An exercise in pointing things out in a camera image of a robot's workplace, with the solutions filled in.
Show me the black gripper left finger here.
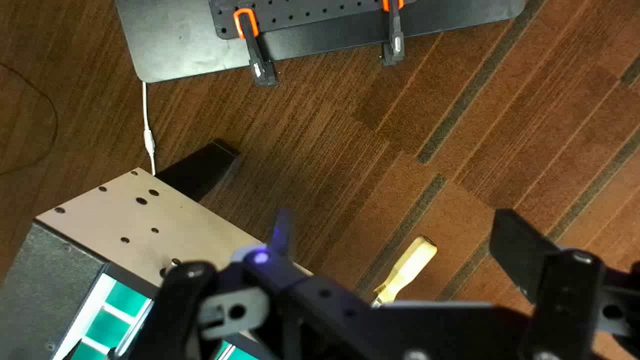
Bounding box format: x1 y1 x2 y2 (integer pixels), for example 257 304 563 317
127 206 377 360

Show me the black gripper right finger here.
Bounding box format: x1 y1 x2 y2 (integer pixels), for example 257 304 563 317
489 208 640 360

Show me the bare silver foosball rod end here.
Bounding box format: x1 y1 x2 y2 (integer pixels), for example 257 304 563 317
160 255 185 275

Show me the wooden foosball table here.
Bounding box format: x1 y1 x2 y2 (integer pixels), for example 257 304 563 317
0 165 316 360

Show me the black foosball table leg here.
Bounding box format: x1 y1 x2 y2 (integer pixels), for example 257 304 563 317
156 137 244 203

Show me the orange and black clamp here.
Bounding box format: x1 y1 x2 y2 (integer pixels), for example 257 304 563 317
231 5 281 88
378 0 409 68

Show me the black perforated board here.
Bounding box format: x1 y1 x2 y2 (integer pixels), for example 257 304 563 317
209 0 419 39

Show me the white cable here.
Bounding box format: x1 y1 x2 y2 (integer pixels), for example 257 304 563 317
138 77 160 175

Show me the grey metal base plate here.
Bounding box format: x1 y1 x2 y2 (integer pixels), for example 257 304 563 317
114 0 528 85

